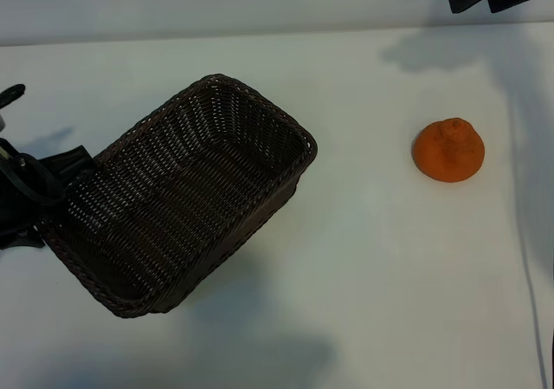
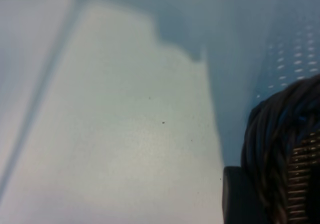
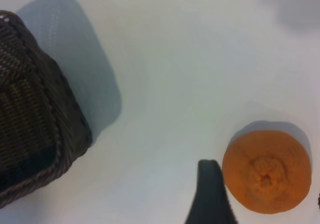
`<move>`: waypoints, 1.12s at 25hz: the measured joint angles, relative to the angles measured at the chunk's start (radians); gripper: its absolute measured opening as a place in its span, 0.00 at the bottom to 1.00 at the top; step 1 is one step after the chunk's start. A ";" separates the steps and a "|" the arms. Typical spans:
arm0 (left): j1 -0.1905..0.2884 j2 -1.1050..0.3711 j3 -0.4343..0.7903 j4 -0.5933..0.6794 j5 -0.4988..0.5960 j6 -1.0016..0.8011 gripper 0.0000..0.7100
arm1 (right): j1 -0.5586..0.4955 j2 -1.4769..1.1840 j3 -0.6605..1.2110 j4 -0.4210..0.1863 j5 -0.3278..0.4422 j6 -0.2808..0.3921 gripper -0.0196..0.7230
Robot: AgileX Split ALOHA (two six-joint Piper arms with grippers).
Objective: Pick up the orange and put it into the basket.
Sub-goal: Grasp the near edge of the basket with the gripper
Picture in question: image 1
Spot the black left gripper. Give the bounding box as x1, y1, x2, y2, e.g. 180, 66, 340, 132
0, 137, 96, 251

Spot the dark brown woven basket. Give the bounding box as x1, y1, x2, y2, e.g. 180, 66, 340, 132
36, 73, 319, 320

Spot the orange with knobby top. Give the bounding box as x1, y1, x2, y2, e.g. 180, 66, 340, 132
411, 118, 486, 185

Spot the thin black camera cable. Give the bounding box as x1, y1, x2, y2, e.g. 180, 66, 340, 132
0, 146, 67, 207

